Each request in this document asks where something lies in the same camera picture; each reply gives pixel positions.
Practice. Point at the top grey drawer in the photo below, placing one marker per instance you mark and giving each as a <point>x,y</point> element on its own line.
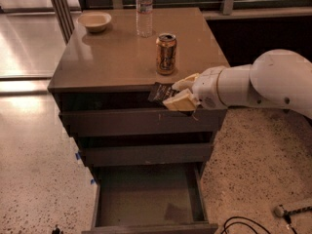
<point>143,121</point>

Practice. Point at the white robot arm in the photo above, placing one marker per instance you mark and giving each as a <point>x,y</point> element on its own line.
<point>277,79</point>

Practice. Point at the grey drawer cabinet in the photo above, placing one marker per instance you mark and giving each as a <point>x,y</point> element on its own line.
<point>116,69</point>

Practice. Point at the middle grey drawer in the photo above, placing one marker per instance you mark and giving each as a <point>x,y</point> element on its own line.
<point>147,154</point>

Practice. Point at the white power strip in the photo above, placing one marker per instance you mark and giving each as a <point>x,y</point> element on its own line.
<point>293,208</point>

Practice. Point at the clear plastic water bottle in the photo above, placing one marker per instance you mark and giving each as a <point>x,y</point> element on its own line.
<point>144,17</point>

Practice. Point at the dark rxbar chocolate wrapper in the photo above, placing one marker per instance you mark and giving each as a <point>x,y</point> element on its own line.
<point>161,92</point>

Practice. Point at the white ceramic bowl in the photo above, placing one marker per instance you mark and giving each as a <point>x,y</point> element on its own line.
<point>94,22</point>

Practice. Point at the blue tape piece upper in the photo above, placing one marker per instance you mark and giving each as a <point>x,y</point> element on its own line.
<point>77,155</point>

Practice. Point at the open bottom grey drawer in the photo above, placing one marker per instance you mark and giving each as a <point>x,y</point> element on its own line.
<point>150,199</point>

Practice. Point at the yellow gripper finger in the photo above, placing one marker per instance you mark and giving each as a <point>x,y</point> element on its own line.
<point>182,101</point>
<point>185,83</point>

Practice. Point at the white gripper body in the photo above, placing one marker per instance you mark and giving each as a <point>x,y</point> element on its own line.
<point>208,87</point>

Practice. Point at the small black floor object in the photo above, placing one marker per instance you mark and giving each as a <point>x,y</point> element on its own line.
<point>57,230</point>

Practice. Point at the orange soda can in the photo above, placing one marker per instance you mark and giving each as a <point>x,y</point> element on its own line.
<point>166,53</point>

